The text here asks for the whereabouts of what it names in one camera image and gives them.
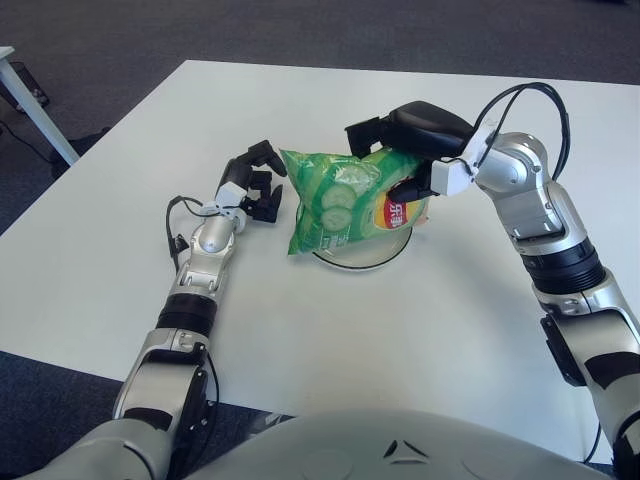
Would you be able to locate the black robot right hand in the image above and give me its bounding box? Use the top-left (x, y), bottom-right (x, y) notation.
top-left (343, 100), bottom-right (476, 204)

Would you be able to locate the grey robot torso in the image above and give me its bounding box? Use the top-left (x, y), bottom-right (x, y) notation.
top-left (174, 409), bottom-right (616, 480)

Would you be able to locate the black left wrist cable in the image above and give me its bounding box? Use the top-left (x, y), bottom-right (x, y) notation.
top-left (166, 196), bottom-right (221, 271)

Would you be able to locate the black right upper arm cable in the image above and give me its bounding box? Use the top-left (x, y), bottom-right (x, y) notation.
top-left (584, 419), bottom-right (601, 464)

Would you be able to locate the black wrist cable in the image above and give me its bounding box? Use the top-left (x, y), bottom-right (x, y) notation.
top-left (472, 82), bottom-right (573, 181)
top-left (166, 196), bottom-right (221, 271)

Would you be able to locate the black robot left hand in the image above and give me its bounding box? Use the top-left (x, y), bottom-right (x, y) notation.
top-left (215, 140), bottom-right (289, 225)

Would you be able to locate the white table leg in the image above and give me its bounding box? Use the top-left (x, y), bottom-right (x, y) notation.
top-left (0, 45), bottom-right (80, 166)

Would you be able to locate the white plate with black rim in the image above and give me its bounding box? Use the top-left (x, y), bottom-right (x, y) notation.
top-left (309, 224), bottom-right (414, 274)

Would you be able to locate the green potato chips bag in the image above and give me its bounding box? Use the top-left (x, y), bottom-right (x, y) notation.
top-left (278, 147), bottom-right (434, 257)

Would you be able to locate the black left upper arm cable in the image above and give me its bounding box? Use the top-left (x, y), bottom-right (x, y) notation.
top-left (203, 349), bottom-right (221, 406)

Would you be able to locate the black box on floor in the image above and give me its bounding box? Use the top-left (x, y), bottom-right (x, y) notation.
top-left (9, 62), bottom-right (51, 106)

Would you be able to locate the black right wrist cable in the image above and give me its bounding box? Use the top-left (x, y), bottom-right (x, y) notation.
top-left (472, 82), bottom-right (573, 181)

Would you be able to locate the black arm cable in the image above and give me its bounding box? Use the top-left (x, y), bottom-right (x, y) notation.
top-left (203, 349), bottom-right (221, 406)
top-left (584, 419), bottom-right (601, 464)

